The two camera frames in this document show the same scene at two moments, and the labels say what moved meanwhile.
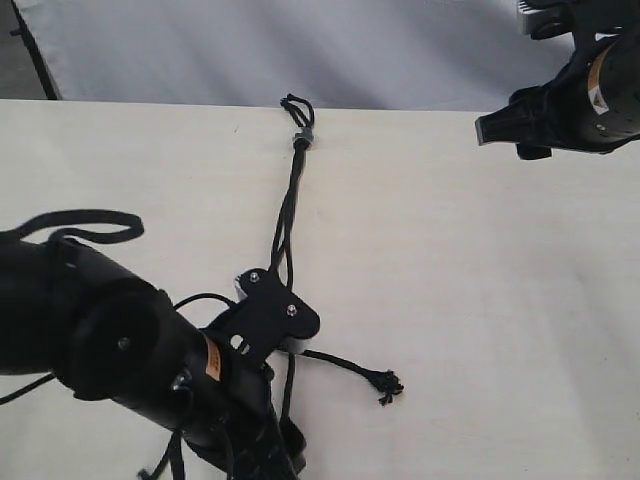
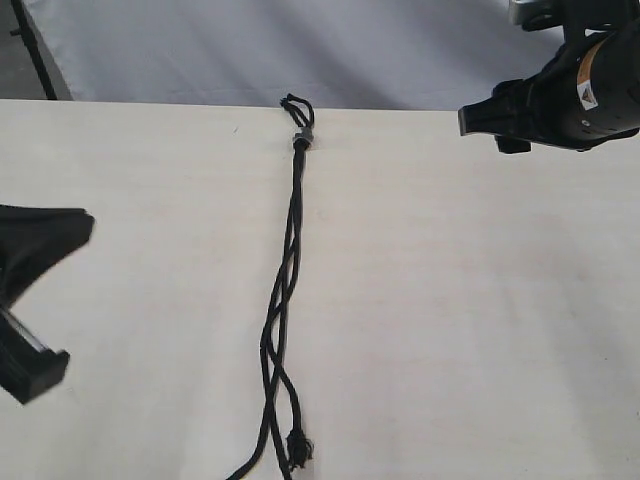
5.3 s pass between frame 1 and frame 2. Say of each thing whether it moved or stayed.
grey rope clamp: stayed
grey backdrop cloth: stayed
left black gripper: moved
